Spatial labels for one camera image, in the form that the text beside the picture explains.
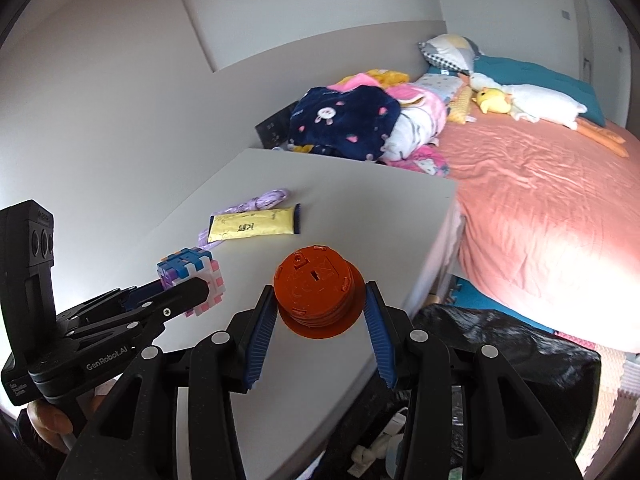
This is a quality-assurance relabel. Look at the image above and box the pastel block cube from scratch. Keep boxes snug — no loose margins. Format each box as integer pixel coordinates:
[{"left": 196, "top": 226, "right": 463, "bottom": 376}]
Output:
[{"left": 156, "top": 246, "right": 227, "bottom": 319}]

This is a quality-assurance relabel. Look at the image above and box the orange round lid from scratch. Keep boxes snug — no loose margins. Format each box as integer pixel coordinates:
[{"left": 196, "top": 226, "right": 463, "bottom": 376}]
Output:
[{"left": 272, "top": 245, "right": 366, "bottom": 339}]

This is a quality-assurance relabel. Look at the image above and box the yellow snack packet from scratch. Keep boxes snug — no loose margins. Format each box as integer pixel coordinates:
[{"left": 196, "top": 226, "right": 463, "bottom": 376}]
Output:
[{"left": 207, "top": 204, "right": 300, "bottom": 243}]

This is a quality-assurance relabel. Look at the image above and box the purple plastic bag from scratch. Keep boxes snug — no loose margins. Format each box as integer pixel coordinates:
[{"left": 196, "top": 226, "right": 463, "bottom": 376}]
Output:
[{"left": 196, "top": 188, "right": 291, "bottom": 249}]

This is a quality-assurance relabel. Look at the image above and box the left hand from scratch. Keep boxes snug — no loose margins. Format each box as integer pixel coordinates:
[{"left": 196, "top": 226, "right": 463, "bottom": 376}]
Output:
[{"left": 26, "top": 380, "right": 114, "bottom": 454}]

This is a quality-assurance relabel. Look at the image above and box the black garbage bag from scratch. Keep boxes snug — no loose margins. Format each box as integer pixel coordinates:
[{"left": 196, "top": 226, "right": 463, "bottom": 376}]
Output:
[{"left": 314, "top": 304, "right": 600, "bottom": 479}]

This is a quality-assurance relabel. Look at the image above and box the pink bed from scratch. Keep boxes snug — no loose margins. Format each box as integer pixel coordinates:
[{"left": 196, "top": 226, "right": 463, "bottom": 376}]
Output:
[{"left": 439, "top": 114, "right": 639, "bottom": 352}]

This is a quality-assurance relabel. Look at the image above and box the navy patterned blanket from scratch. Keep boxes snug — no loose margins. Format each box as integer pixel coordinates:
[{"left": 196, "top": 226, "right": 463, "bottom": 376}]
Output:
[{"left": 288, "top": 86, "right": 401, "bottom": 162}]

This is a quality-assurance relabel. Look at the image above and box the pink white clothes pile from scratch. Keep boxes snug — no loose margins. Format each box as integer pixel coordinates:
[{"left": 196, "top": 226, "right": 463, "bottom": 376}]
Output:
[{"left": 330, "top": 70, "right": 472, "bottom": 177}]

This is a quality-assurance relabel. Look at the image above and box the yellow duck plush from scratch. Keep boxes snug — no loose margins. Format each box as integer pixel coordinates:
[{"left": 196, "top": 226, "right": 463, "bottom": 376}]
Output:
[{"left": 472, "top": 88, "right": 512, "bottom": 114}]

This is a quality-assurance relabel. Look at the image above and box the white goose plush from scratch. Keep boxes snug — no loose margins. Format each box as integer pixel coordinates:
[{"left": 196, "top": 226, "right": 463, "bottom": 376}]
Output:
[{"left": 469, "top": 73, "right": 629, "bottom": 158}]

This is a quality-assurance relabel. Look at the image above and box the teal pillow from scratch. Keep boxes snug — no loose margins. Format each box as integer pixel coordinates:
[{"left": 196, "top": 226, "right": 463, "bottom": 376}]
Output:
[{"left": 472, "top": 54, "right": 608, "bottom": 129}]

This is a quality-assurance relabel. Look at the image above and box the patchwork cushion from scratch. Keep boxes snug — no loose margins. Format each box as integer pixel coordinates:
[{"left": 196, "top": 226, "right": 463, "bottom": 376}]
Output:
[{"left": 418, "top": 34, "right": 483, "bottom": 75}]

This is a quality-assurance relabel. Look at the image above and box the black wall panel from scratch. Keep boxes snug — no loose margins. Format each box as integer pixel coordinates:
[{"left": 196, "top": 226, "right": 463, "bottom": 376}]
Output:
[{"left": 255, "top": 101, "right": 298, "bottom": 150}]

